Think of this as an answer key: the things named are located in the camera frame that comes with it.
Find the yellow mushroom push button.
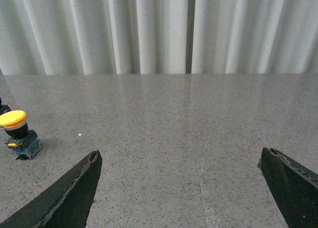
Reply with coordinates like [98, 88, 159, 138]
[0, 110, 42, 160]

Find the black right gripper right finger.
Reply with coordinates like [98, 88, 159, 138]
[258, 148, 318, 228]

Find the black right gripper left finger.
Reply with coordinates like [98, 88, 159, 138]
[0, 151, 102, 228]

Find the blue black push button switch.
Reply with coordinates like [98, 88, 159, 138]
[0, 98, 11, 115]

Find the white pleated curtain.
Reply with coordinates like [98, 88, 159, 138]
[0, 0, 318, 75]

